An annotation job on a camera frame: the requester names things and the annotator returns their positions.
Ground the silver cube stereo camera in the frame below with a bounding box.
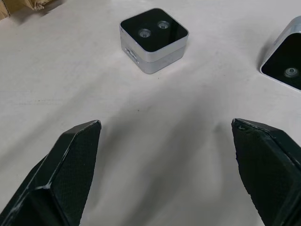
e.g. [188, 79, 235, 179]
[119, 8, 190, 75]
[260, 16, 301, 92]

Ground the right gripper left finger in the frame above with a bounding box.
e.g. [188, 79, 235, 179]
[0, 120, 102, 226]

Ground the wooden rack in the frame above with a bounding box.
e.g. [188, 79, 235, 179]
[0, 0, 51, 18]

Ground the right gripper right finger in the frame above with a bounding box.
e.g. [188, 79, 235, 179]
[231, 118, 301, 226]

